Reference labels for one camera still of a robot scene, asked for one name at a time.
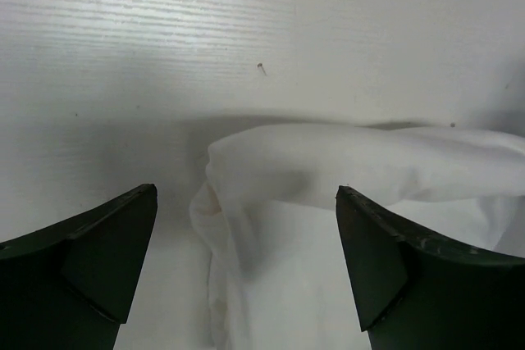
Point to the white cartoon print t-shirt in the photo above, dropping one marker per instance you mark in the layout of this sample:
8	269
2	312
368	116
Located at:
267	212

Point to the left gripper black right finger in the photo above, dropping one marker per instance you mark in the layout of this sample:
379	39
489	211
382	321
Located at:
414	288

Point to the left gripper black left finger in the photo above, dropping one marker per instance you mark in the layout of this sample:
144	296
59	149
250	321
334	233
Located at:
71	285

